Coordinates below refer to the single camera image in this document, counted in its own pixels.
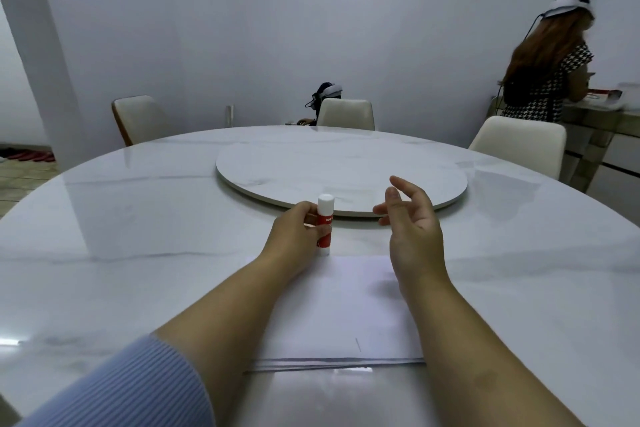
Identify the light blue ribbed sleeve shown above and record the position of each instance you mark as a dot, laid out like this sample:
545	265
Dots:
125	386

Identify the round white marble turntable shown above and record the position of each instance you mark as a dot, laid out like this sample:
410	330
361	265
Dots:
325	166

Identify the white head-worn headset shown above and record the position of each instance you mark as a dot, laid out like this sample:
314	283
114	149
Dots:
330	90
567	5

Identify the white upholstered chair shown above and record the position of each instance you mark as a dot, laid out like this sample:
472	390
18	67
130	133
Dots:
520	144
346	115

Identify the red and white box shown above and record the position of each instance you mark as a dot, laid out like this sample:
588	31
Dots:
612	95

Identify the person's left forearm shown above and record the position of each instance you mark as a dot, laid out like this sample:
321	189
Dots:
225	321

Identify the white paper sheet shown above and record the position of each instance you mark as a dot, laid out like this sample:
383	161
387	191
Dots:
345	311

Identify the red and white glue stick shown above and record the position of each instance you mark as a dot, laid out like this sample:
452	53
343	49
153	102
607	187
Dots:
325	229

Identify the person's right forearm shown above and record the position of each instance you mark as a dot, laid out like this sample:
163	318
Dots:
480	356

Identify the person's left fingers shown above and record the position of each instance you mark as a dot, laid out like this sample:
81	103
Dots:
306	211

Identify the person's right thumb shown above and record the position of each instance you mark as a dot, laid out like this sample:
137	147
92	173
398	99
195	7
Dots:
384	215

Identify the white chair with brown edge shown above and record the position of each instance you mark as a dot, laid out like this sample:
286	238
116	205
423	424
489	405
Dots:
142	116

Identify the person's left hand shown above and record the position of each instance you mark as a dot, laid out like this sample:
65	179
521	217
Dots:
287	246

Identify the person's right hand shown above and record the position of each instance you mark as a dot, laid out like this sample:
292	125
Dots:
417	241

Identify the row of red slippers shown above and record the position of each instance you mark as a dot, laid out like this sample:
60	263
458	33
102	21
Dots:
27	156

